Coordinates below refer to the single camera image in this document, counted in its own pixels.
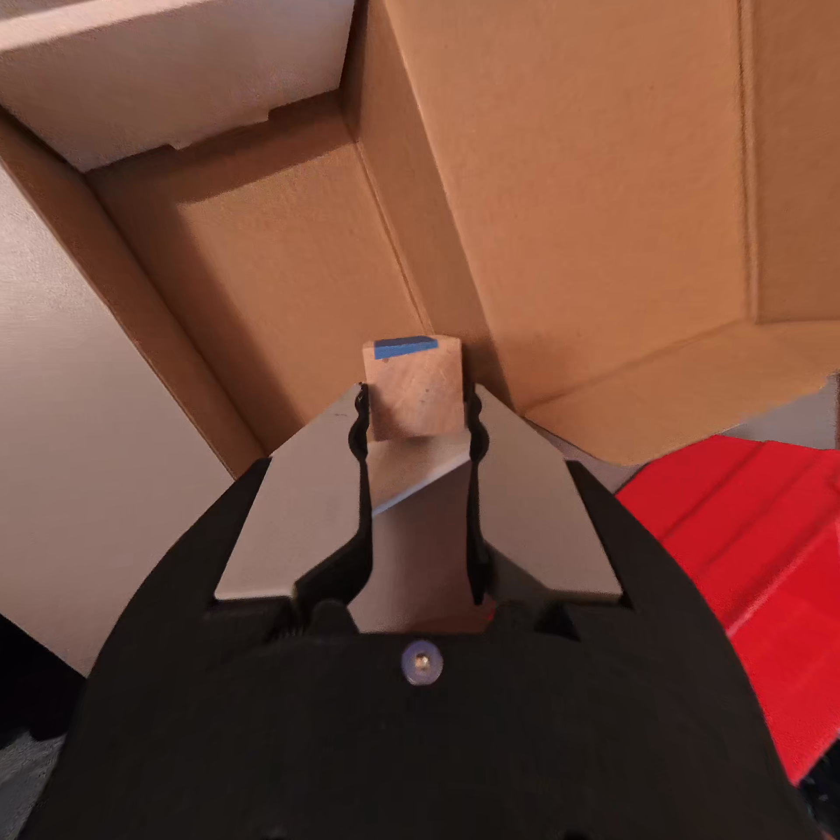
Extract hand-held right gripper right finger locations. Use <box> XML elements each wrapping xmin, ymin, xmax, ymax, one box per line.
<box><xmin>465</xmin><ymin>384</ymin><xmax>624</xmax><ymax>606</ymax></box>

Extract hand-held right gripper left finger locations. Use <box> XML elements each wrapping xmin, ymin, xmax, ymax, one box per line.
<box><xmin>214</xmin><ymin>382</ymin><xmax>375</xmax><ymax>603</ymax></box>

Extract large wooden cube blue face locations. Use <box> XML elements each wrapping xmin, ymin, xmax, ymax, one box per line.
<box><xmin>362</xmin><ymin>335</ymin><xmax>466</xmax><ymax>439</ymax></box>

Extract red plastic bin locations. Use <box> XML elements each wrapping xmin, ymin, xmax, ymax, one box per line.
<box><xmin>617</xmin><ymin>433</ymin><xmax>840</xmax><ymax>785</ymax></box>

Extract white cardboard mailer box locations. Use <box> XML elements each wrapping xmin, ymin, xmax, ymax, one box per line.
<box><xmin>0</xmin><ymin>0</ymin><xmax>840</xmax><ymax>624</ymax></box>

